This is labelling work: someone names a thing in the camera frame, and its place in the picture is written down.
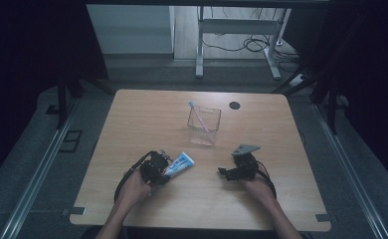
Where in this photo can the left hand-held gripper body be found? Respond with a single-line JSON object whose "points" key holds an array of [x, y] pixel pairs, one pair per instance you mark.
{"points": [[153, 167]]}

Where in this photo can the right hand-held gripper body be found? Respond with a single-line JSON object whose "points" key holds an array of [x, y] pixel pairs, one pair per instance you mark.
{"points": [[245, 162]]}

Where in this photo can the blue and red toothpaste tube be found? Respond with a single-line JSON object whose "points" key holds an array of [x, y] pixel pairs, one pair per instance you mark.
{"points": [[180, 164]]}

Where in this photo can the clear plastic container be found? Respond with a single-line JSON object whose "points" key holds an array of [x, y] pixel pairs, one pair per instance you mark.
{"points": [[203, 129]]}

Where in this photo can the pink toothbrush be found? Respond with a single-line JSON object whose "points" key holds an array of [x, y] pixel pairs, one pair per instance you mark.
{"points": [[200, 121]]}

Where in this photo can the person's right hand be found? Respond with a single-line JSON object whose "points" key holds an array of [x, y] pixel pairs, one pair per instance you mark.
{"points": [[259, 191]]}

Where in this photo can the person's left hand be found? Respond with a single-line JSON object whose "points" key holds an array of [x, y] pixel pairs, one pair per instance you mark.
{"points": [[134, 189]]}

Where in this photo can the black round table grommet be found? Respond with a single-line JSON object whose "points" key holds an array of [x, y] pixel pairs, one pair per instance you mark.
{"points": [[234, 105]]}

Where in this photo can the white power strip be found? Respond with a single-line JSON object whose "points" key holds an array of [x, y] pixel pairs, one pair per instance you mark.
{"points": [[298, 80]]}

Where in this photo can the black metal stand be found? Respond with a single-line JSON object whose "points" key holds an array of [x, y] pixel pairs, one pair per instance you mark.
{"points": [[62, 99], [331, 106]]}

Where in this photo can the aluminium floor rail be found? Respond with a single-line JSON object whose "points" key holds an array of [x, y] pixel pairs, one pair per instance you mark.
{"points": [[351, 172], [39, 176]]}

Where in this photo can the white metal desk frame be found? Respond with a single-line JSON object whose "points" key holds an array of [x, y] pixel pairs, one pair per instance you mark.
{"points": [[199, 49]]}

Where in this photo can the small black floor bracket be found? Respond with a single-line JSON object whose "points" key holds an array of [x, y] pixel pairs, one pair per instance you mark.
{"points": [[51, 110]]}

